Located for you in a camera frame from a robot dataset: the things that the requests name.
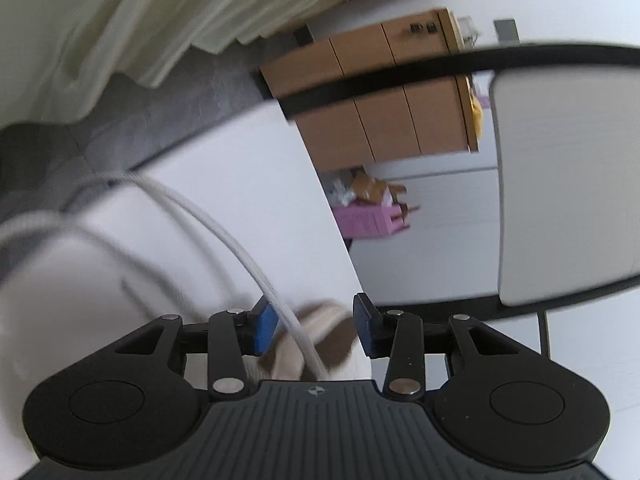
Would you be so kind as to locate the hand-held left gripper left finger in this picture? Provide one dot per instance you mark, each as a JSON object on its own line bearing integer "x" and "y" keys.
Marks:
{"x": 265, "y": 330}

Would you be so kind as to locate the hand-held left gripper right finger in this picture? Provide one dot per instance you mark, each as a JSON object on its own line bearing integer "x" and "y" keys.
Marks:
{"x": 365, "y": 330}

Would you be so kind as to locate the white and brown sneaker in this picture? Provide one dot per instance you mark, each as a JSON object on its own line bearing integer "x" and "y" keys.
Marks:
{"x": 325, "y": 325}

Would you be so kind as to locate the white shoelace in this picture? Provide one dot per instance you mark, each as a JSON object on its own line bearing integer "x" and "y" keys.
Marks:
{"x": 240, "y": 250}

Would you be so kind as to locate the pink carton box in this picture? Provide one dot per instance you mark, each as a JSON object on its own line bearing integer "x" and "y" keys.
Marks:
{"x": 365, "y": 220}

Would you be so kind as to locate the crumpled clear plastic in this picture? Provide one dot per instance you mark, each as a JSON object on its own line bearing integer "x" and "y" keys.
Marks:
{"x": 340, "y": 192}

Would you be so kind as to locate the brown cardboard box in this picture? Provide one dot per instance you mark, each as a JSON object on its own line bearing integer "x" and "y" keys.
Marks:
{"x": 370, "y": 187}

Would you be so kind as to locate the wooden nightstand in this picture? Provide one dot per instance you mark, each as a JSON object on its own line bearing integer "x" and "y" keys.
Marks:
{"x": 390, "y": 120}

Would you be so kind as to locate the yellow packet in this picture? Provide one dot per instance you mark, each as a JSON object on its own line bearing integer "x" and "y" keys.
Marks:
{"x": 476, "y": 115}

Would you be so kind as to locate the cream quilted bed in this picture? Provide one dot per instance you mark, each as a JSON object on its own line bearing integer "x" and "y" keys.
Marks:
{"x": 100, "y": 35}

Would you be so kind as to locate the white chair with black frame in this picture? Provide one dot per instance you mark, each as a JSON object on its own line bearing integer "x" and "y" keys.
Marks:
{"x": 250, "y": 160}

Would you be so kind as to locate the grey wall socket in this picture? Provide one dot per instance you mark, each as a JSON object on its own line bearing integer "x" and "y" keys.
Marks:
{"x": 506, "y": 30}

